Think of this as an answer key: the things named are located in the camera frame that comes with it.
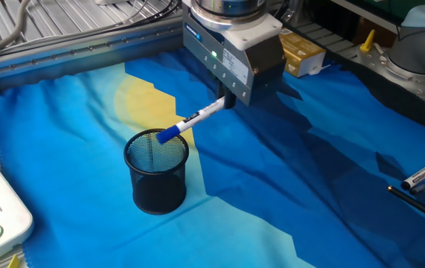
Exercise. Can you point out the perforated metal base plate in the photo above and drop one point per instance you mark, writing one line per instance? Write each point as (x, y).
(383, 70)

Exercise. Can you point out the yellow plastic clamp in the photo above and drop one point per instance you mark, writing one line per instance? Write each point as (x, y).
(367, 42)

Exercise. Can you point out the white adapter plate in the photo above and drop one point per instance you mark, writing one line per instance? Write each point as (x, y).
(257, 35)

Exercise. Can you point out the grey Schunk gripper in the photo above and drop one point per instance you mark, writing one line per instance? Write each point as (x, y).
(227, 63)

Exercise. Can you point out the black mesh pen holder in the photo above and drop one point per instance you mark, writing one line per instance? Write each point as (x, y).
(156, 193)

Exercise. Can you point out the blue-capped white marker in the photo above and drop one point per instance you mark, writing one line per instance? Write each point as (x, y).
(193, 119)

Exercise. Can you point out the black and gold pen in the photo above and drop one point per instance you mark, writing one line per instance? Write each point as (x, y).
(417, 204)

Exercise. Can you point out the brown box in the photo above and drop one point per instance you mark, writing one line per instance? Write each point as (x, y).
(372, 31)

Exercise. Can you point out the yellow cardboard box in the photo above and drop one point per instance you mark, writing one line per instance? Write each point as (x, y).
(301, 52)

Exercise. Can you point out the silver force sensor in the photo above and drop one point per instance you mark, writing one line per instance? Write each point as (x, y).
(230, 16)

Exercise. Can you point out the blue mountain print cloth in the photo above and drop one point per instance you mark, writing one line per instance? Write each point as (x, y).
(271, 186)

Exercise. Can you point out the grey aluminium rail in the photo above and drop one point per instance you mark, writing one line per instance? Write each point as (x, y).
(67, 56)

